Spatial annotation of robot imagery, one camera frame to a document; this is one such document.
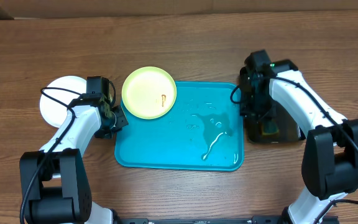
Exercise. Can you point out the white plate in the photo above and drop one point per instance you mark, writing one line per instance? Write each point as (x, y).
(54, 113)

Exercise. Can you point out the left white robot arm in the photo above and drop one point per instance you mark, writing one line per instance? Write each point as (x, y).
(55, 187)

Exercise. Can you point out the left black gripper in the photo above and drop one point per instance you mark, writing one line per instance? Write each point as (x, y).
(123, 122)

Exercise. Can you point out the teal plastic tray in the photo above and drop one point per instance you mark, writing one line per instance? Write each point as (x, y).
(202, 131)

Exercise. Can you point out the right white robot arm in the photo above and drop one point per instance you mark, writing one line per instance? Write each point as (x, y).
(330, 160)

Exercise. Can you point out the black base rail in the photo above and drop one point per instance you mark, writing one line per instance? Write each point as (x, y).
(197, 221)

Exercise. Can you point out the black water tray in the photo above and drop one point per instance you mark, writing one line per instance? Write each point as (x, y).
(289, 131)

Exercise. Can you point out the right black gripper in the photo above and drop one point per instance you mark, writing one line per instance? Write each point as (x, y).
(257, 112)

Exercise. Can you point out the green yellow sponge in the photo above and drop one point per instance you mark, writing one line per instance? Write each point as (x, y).
(268, 127)

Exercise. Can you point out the yellow-green plate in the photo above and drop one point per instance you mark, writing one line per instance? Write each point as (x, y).
(149, 92)

